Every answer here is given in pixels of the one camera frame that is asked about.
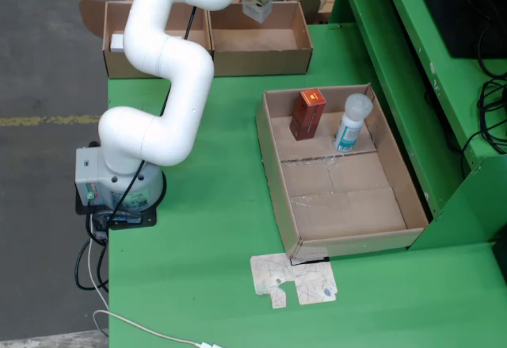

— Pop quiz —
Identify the black base power cable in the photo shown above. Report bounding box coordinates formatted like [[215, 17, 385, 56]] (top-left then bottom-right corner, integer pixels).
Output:
[[74, 236, 110, 292]]

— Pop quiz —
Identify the white bottle translucent cap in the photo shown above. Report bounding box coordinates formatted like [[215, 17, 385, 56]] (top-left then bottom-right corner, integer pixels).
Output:
[[332, 93, 374, 154]]

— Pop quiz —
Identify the black looped cable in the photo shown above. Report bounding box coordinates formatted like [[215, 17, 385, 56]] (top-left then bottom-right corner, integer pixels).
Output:
[[477, 78, 507, 155]]

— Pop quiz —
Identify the divided cardboard box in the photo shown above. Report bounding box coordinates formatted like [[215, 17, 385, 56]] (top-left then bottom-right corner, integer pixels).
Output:
[[78, 0, 322, 79]]

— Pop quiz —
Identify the thin black cable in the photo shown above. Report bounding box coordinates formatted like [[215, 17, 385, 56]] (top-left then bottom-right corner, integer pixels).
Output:
[[461, 124, 507, 177]]

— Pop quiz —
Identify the shallow cardboard tray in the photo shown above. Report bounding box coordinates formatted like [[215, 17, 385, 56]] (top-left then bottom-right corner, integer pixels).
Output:
[[255, 82, 430, 262]]

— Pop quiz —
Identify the black monitor with stand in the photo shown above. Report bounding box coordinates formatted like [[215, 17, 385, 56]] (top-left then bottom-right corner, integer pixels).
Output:
[[410, 0, 507, 59]]

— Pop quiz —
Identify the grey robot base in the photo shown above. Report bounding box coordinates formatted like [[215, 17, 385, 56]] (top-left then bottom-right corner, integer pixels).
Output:
[[74, 141, 167, 228]]

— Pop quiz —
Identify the green metal shelf rack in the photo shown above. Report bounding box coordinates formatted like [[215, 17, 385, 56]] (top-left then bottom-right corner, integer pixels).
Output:
[[328, 0, 507, 252]]

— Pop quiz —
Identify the white cable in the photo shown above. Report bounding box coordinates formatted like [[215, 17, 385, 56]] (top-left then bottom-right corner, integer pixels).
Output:
[[87, 220, 223, 348]]

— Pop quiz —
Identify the dark red carton box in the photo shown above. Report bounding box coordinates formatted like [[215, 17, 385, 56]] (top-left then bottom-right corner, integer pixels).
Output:
[[288, 88, 327, 142]]

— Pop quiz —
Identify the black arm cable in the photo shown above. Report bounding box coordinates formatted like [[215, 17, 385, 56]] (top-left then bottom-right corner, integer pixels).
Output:
[[89, 5, 198, 230]]

